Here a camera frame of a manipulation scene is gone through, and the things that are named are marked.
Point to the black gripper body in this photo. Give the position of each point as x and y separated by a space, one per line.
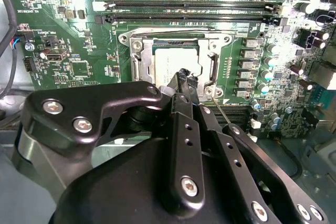
118 195

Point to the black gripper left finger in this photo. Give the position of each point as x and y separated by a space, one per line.
110 95

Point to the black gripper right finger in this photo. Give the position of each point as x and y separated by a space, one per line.
233 153

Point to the silver-topped CPU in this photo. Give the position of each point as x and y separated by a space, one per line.
173 61

